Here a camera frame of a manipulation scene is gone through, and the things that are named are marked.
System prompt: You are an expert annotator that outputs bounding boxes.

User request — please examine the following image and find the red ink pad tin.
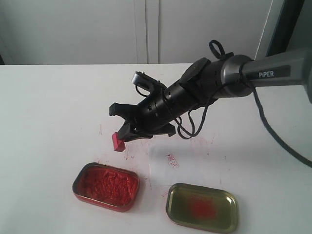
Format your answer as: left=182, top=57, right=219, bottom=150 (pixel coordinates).
left=72, top=162, right=140, bottom=212

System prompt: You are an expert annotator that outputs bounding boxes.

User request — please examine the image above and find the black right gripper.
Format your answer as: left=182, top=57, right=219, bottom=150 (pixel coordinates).
left=109, top=80, right=202, bottom=142

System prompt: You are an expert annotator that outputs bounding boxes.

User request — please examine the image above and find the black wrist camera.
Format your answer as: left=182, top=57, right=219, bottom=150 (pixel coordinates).
left=132, top=71, right=167, bottom=97

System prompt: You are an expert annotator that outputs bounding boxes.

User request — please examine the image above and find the white paper sheet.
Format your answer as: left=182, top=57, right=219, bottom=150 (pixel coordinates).
left=147, top=141, right=205, bottom=187

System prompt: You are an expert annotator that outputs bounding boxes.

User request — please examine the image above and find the red stamp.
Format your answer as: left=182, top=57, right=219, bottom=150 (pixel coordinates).
left=112, top=132, right=126, bottom=152

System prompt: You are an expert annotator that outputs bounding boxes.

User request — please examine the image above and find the black cable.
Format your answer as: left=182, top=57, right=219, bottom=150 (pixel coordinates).
left=136, top=40, right=312, bottom=169

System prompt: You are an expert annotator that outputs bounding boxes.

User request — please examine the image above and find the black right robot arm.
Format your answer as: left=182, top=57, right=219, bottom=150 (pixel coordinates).
left=109, top=50, right=312, bottom=146

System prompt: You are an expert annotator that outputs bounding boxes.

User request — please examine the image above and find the gold tin lid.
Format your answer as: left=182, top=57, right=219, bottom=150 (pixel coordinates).
left=166, top=183, right=239, bottom=234

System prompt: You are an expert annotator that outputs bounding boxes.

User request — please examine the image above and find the grey cabinet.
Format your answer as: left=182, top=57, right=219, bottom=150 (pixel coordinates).
left=0, top=0, right=284, bottom=65

